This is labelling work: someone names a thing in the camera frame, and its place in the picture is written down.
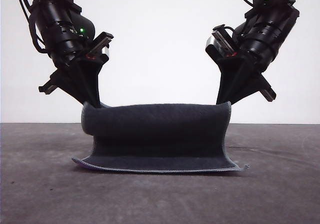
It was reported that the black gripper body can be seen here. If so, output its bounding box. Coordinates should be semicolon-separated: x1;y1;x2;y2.
38;32;106;95
216;40;278;103

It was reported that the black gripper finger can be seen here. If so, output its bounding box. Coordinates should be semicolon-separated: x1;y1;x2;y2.
215;57;241;105
80;58;105;108
58;63;95;108
225;58;261;106

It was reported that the purple towel with grey hem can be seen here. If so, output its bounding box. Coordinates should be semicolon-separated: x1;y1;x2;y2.
71;100;250;174

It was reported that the grey table cloth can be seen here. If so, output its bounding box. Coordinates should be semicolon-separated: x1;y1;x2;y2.
0;122;320;224

